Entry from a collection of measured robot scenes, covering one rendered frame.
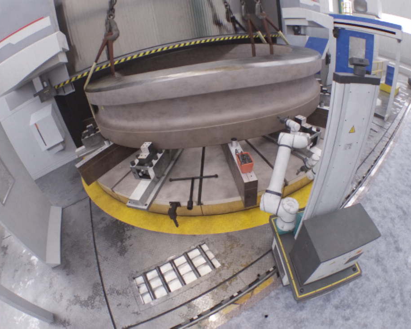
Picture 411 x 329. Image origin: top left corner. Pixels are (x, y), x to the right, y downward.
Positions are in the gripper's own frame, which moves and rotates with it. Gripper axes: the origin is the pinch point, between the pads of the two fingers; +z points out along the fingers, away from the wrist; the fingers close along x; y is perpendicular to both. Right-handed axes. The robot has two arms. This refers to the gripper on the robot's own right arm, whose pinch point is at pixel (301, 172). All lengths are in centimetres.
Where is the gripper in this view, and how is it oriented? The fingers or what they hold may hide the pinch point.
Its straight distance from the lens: 234.6
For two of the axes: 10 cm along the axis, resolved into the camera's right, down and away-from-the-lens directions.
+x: 9.7, -1.6, 1.8
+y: 2.3, 8.4, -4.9
